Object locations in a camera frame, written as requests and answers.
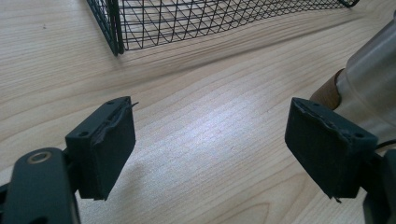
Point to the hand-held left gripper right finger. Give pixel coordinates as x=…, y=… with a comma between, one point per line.
x=327, y=149

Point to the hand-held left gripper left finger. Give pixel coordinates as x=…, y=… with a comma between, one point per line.
x=102, y=149

